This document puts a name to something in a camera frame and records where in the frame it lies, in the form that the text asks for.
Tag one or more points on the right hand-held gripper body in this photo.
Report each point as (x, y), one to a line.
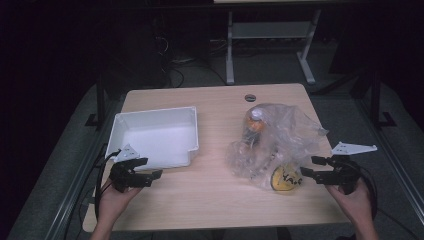
(346, 173)

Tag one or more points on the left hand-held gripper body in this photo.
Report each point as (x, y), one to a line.
(120, 175)

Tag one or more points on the white plastic bin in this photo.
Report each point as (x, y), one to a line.
(156, 140)

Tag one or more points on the yellow snack packet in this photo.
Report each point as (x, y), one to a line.
(285, 180)

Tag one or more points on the clear plastic bag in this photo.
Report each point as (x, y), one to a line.
(286, 140)

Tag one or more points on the orange drink bottle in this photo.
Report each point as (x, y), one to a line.
(254, 125)

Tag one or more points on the person's left hand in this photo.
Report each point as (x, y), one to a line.
(111, 205)

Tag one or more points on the person's right hand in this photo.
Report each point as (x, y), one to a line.
(358, 206)

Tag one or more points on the black metal stand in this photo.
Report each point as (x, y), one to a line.
(100, 106)
(376, 100)

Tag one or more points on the round table grommet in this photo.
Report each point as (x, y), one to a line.
(250, 98)

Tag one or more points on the aluminium rail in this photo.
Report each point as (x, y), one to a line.
(76, 180)
(393, 160)

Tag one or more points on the white desk frame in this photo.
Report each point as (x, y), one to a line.
(229, 50)

